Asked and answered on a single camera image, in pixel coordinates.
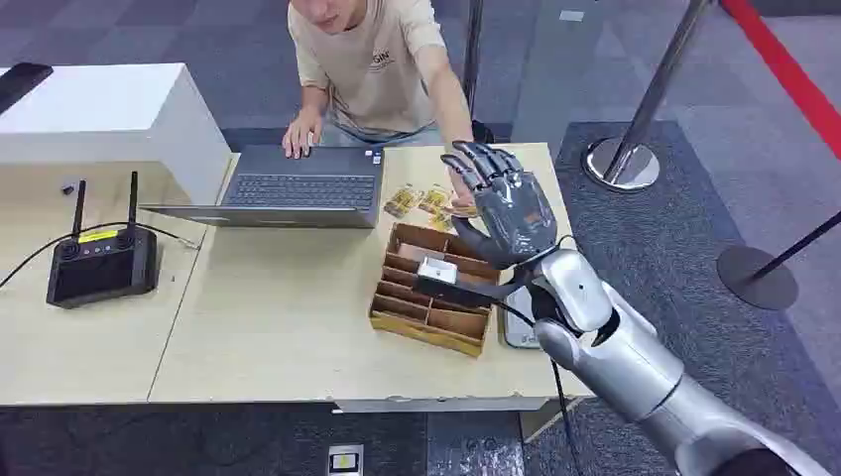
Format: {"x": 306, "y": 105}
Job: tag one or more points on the red barrier belt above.
{"x": 788, "y": 72}

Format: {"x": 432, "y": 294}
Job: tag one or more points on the dark slim stanchion pole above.
{"x": 473, "y": 59}

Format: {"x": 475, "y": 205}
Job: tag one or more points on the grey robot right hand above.
{"x": 516, "y": 213}

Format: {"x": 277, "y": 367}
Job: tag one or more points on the grey flat device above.
{"x": 519, "y": 328}

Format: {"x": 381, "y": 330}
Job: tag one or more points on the person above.
{"x": 374, "y": 66}

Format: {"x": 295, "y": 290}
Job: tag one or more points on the black remote controller with antennas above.
{"x": 102, "y": 269}

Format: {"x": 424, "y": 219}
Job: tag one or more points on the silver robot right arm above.
{"x": 631, "y": 361}

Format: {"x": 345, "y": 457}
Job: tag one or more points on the chrome stanchion post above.
{"x": 624, "y": 161}

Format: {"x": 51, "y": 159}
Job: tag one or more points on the wooden card box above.
{"x": 427, "y": 322}

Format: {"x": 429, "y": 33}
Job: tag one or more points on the white cabinet box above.
{"x": 98, "y": 112}

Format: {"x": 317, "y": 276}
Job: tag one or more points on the person's right hand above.
{"x": 301, "y": 134}

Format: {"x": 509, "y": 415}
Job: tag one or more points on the black stanchion with round base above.
{"x": 755, "y": 279}

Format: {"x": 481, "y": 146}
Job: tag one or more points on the floor socket plate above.
{"x": 345, "y": 461}

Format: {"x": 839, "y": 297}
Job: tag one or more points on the grey laptop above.
{"x": 302, "y": 187}

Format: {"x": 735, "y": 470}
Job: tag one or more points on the black flat tablet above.
{"x": 20, "y": 79}

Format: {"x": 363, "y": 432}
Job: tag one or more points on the person's left hand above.
{"x": 461, "y": 196}

